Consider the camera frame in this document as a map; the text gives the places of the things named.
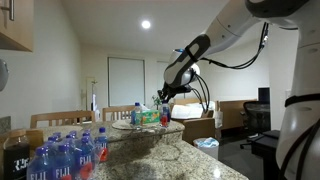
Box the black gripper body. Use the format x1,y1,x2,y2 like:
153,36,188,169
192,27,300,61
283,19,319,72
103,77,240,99
157,83,191,102

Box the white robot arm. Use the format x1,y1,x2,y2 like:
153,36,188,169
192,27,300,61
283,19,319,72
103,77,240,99
158,0,320,180

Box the pack of Fiji water bottles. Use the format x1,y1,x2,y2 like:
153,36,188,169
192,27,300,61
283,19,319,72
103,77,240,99
27,127,108,180

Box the green tissue box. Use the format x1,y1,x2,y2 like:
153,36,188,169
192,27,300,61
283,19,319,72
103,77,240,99
141,110,160,124

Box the beige sofa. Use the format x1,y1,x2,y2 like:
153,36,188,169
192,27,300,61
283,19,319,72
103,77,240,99
171,98,245,144

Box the wooden chair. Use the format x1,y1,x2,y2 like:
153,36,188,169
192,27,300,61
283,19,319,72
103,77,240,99
30,110,96,128
102,105,134,121

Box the white trash bin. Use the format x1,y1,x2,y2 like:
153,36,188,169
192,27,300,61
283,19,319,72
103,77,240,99
193,137,219,159

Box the black office chair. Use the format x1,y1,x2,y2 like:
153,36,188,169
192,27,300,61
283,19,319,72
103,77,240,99
240,101,271,149

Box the dark drink jar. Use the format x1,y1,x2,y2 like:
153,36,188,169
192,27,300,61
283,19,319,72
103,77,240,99
3,129,30,180

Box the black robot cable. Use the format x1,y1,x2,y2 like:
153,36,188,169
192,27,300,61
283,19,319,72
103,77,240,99
193,22,270,114

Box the wall telephone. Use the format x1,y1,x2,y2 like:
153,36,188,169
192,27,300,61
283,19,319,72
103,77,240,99
0,59,9,91

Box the wooden wall cabinets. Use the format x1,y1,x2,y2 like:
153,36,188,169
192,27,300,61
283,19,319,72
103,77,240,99
0,0,34,52

